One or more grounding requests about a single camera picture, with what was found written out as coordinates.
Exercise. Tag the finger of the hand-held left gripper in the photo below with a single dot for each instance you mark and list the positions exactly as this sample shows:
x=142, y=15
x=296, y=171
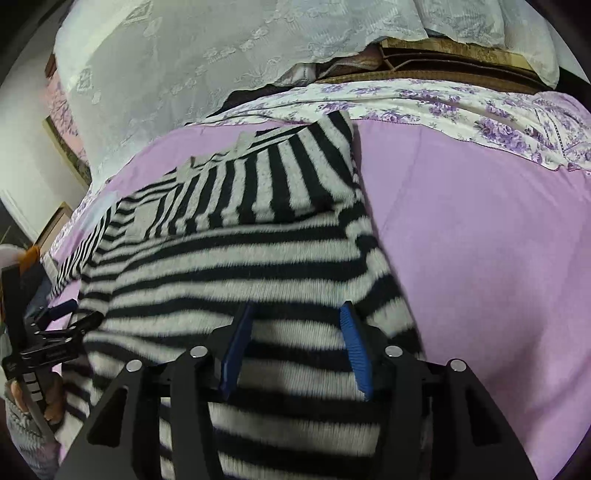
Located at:
x=85, y=323
x=64, y=310

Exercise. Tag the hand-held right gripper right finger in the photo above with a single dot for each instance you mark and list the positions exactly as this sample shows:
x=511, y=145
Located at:
x=355, y=350

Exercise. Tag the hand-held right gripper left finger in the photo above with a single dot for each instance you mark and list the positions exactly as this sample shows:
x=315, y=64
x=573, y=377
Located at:
x=235, y=350

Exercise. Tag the black white striped sweater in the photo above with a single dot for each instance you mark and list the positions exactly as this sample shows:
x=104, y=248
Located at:
x=231, y=258

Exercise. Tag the person's left hand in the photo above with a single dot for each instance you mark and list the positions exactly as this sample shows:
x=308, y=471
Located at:
x=53, y=397

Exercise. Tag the window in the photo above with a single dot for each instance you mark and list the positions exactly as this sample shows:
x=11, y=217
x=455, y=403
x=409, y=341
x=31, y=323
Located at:
x=11, y=221

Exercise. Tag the purple bed sheet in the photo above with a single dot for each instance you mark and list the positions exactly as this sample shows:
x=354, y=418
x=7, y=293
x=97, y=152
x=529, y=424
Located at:
x=461, y=254

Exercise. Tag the dark gold patterned cloth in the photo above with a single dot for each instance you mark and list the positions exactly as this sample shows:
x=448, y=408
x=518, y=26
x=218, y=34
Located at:
x=69, y=157

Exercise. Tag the pink floral cloth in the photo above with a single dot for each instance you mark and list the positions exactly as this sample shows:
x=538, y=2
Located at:
x=60, y=106

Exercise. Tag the purple floral blanket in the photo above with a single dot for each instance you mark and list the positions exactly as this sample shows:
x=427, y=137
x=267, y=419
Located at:
x=415, y=104

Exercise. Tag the white lace cloth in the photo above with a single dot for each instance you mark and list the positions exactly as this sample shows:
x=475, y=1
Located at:
x=184, y=60

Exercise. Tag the white satin cloth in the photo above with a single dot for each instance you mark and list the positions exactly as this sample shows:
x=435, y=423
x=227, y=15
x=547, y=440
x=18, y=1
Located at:
x=295, y=74

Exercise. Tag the stack of brown folded blankets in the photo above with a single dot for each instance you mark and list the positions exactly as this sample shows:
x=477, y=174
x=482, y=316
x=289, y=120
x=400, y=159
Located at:
x=438, y=60

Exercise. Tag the white lace pillow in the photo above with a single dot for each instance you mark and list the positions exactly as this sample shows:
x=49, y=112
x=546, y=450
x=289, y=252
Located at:
x=521, y=32

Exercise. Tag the wooden frame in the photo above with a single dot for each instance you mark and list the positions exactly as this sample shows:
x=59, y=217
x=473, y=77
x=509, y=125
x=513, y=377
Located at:
x=51, y=226

